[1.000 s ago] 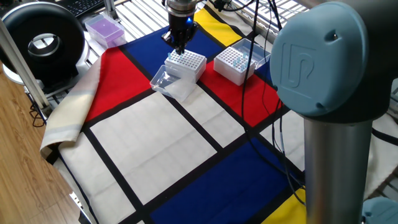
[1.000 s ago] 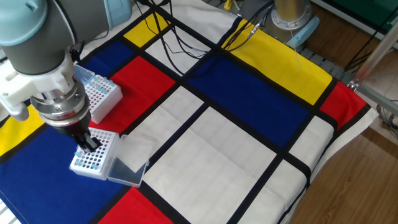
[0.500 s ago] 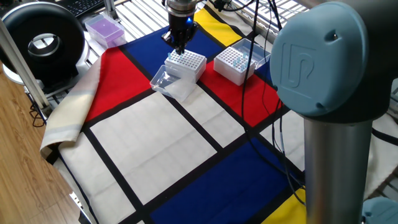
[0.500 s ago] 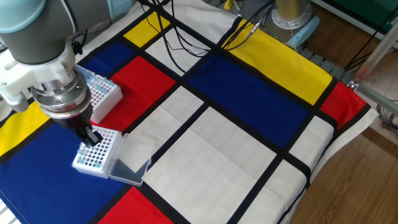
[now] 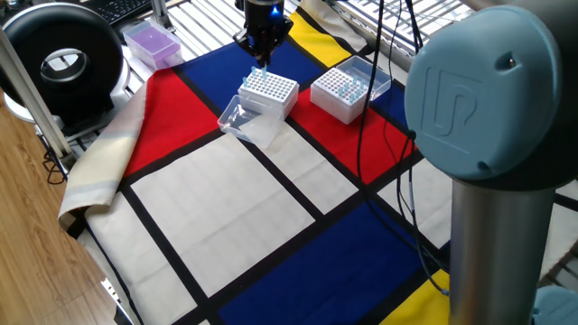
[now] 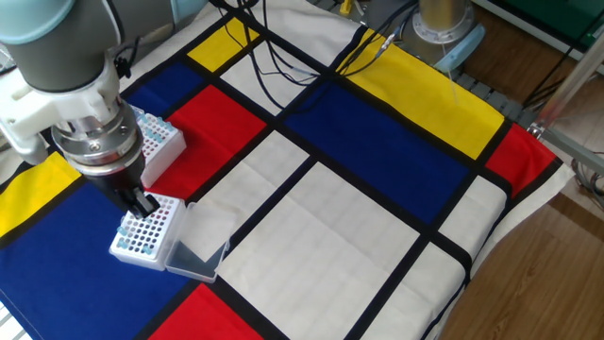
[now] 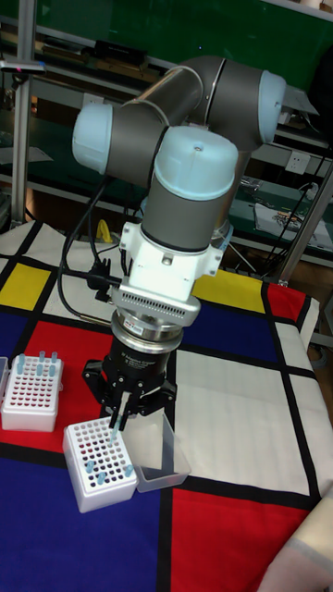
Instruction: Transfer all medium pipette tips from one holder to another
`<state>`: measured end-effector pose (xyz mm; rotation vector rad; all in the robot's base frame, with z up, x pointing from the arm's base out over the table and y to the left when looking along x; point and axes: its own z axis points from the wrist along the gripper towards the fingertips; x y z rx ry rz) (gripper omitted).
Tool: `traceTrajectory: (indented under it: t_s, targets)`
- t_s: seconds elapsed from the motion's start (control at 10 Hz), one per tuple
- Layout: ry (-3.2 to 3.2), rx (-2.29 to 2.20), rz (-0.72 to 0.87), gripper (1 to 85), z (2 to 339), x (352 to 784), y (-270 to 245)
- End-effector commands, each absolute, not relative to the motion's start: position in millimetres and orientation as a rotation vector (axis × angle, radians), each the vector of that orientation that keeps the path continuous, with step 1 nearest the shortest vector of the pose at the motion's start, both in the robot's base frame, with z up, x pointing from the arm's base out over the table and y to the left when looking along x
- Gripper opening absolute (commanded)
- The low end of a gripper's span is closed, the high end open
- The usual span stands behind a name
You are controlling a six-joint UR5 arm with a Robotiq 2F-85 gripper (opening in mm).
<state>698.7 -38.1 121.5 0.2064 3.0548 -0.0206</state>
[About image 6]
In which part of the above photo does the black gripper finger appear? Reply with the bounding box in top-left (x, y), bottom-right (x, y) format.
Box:
top-left (131, 186), bottom-right (161, 219)
top-left (115, 188), bottom-right (147, 221)

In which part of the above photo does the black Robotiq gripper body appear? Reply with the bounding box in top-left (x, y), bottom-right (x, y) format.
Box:
top-left (89, 155), bottom-right (148, 212)

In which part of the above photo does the white pipette tip box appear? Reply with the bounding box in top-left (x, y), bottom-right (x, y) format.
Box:
top-left (130, 106), bottom-right (187, 189)
top-left (109, 192), bottom-right (237, 284)

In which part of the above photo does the silver wrist coupling flange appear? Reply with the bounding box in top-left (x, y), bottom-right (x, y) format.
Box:
top-left (50, 101), bottom-right (146, 177)

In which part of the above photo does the Mondrian pattern colour-block tablecloth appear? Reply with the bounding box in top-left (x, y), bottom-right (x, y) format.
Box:
top-left (0, 0), bottom-right (577, 340)

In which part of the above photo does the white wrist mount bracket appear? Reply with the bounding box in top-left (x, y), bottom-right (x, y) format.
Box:
top-left (0, 56), bottom-right (124, 166)

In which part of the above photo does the black cable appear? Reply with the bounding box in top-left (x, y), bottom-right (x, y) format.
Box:
top-left (329, 0), bottom-right (421, 77)
top-left (216, 0), bottom-right (331, 114)

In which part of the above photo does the grey cable silver connector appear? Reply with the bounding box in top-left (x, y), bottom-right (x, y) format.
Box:
top-left (263, 27), bottom-right (402, 86)

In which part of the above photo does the aluminium frame beam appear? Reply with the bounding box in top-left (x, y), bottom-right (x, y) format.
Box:
top-left (528, 123), bottom-right (604, 176)

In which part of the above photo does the aluminium frame post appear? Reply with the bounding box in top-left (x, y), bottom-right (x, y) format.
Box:
top-left (535, 27), bottom-right (604, 128)

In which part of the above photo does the grey cable bundle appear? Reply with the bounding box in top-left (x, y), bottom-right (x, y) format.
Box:
top-left (569, 150), bottom-right (604, 212)

